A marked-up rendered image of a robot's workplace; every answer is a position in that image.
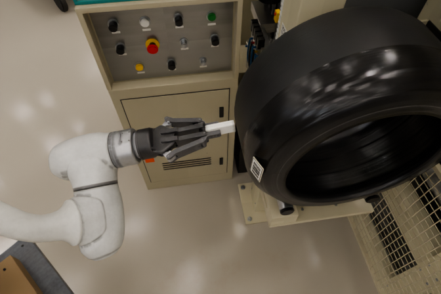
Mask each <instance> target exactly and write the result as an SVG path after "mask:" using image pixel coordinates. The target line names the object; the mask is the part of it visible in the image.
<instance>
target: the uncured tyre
mask: <svg viewBox="0 0 441 294"><path fill-rule="evenodd" d="M234 117H235V121H236V127H237V130H238V135H239V139H240V144H241V149H242V153H243V158H244V162H245V166H246V169H247V172H248V173H249V176H250V177H251V179H252V180H253V182H254V183H255V185H256V186H257V187H258V188H259V189H260V190H262V191H263V192H265V193H267V194H268V195H270V196H272V197H273V198H276V199H277V200H279V201H282V202H284V203H288V204H291V205H300V206H324V205H335V204H339V203H346V202H350V201H355V200H360V199H362V198H366V197H370V196H373V195H375V194H379V193H381V192H384V191H387V190H390V189H391V188H394V187H397V186H399V185H401V184H403V183H405V182H407V181H409V180H411V179H414V178H415V177H418V176H419V175H421V174H423V173H424V172H426V171H428V170H429V169H431V168H433V167H434V166H435V165H437V164H439V163H440V162H441V41H440V40H439V39H438V38H437V37H436V36H435V35H434V34H433V33H432V32H431V31H430V30H429V29H428V27H426V25H424V23H422V21H420V20H418V19H417V18H415V17H413V16H411V15H409V14H407V13H404V12H402V11H400V10H397V9H394V8H390V7H384V6H377V5H362V6H355V7H347V8H343V9H338V10H333V11H331V12H327V13H325V14H321V15H319V16H316V17H314V18H311V19H310V20H307V21H306V22H303V23H302V24H299V25H298V26H295V27H294V28H292V29H290V30H289V31H287V32H285V33H284V34H283V35H281V36H280V37H279V38H277V39H276V40H275V41H273V42H272V43H271V44H269V46H267V48H265V50H263V51H262V52H261V53H260V54H259V55H258V57H256V59H254V61H253V62H252V63H251V65H250V66H249V67H248V69H247V71H246V72H245V74H244V75H243V77H242V79H241V81H240V84H239V87H238V90H237V93H236V101H235V106H234ZM253 156H254V157H255V158H256V160H257V161H258V162H259V163H260V165H261V166H262V168H263V169H264V171H263V173H262V177H261V181H260V182H259V181H258V180H257V179H256V178H255V176H254V175H253V173H252V172H251V171H250V168H251V163H252V160H253Z"/></svg>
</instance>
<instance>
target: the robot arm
mask: <svg viewBox="0 0 441 294"><path fill-rule="evenodd" d="M164 120H165V121H164V123H163V125H160V126H158V127H156V128H150V127H149V128H145V129H139V130H137V131H136V130H135V129H134V128H130V129H124V130H120V131H113V132H110V133H102V132H97V133H89V134H85V135H80V136H76V137H73V138H70V139H68V140H65V141H63V142H61V143H59V144H57V145H56V146H54V147H53V148H52V150H51V151H50V154H49V169H50V170H51V173H52V174H53V175H54V176H56V177H58V178H60V179H63V180H69V181H70V182H71V184H72V188H73V197H72V198H71V199H68V200H66V201H65V202H64V203H63V205H62V207H61V208H60V209H59V210H57V211H55V212H53V213H49V214H45V215H36V214H32V213H28V212H25V211H22V210H20V209H17V208H15V207H13V206H11V205H9V204H7V203H5V202H2V201H0V236H4V237H7V238H10V239H14V240H18V241H22V242H33V243H42V242H56V241H64V242H67V243H69V244H70V245H71V246H75V245H78V246H79V249H80V252H81V253H82V254H83V255H84V256H85V257H87V258H88V259H90V260H93V261H100V260H102V259H106V258H108V257H110V256H112V255H114V254H115V253H116V252H117V251H118V250H119V248H120V247H121V245H122V243H123V239H124V235H125V215H124V208H123V200H122V197H121V192H120V190H119V185H118V181H117V172H118V168H123V167H126V166H130V165H136V164H139V163H140V162H141V161H142V159H143V160H145V159H151V158H156V157H157V156H161V157H163V156H165V158H166V159H167V160H168V162H169V163H170V164H172V163H173V162H175V161H176V160H177V159H178V158H181V157H183V156H186V155H188V154H191V153H193V152H195V151H198V150H201V149H202V148H205V147H206V146H207V142H209V139H211V138H217V137H221V135H222V134H226V133H232V132H236V129H235V125H234V120H231V121H225V122H221V123H219V122H218V121H215V122H211V123H205V122H204V121H203V120H202V118H200V117H194V118H171V117H168V116H166V117H165V118H164ZM172 127H173V128H172ZM178 127H180V128H178ZM174 148H176V149H174ZM173 149H174V150H173Z"/></svg>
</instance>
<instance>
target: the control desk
mask: <svg viewBox="0 0 441 294"><path fill-rule="evenodd" d="M75 12H76V14H77V17H78V19H79V22H80V24H81V27H82V28H83V31H84V34H85V37H86V38H87V41H88V44H89V46H90V48H91V51H92V53H93V56H94V59H95V61H96V64H97V66H98V69H99V70H100V73H101V76H102V78H103V80H104V83H105V86H106V88H107V90H108V92H109V94H110V97H111V99H112V102H113V104H114V107H115V110H116V112H117V115H118V117H119V120H120V122H121V124H122V127H123V130H124V129H130V128H134V129H135V130H136V131H137V130H139V129H145V128H149V127H150V128H156V127H158V126H160V125H163V123H164V121H165V120H164V118H165V117H166V116H168V117H171V118H194V117H200V118H202V120H203V121H204V122H205V123H211V122H215V121H218V122H219V123H221V122H225V121H231V120H234V125H235V128H236V121H235V117H234V106H235V101H236V93H237V90H238V77H239V66H240V45H241V34H242V14H243V0H138V1H122V2H113V3H97V4H88V5H76V6H75ZM234 139H235V132H232V133H226V134H222V135H221V136H220V137H217V138H211V139H209V142H207V146H206V147H205V148H202V149H201V150H198V151H195V152H193V153H191V154H188V155H186V156H183V157H180V158H178V159H177V160H176V161H175V162H173V163H172V164H170V163H169V162H168V160H167V159H166V158H165V156H163V157H161V156H157V157H155V158H154V161H155V162H150V163H146V161H145V160H143V159H142V161H141V162H140V163H139V164H138V167H139V169H140V172H141V173H142V176H143V179H144V181H145V183H146V186H147V189H148V190H151V189H156V188H166V187H171V186H181V185H186V184H196V183H201V182H211V181H216V180H226V179H232V171H233V160H234Z"/></svg>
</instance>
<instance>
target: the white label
mask: <svg viewBox="0 0 441 294"><path fill-rule="evenodd" d="M250 171H251V172H252V173H253V175H254V176H255V178H256V179H257V180H258V181H259V182H260V181H261V177H262V174H263V171H264V169H263V167H262V166H261V165H260V163H259V162H258V161H257V160H256V158H255V157H254V156H253V160H252V163H251V168H250Z"/></svg>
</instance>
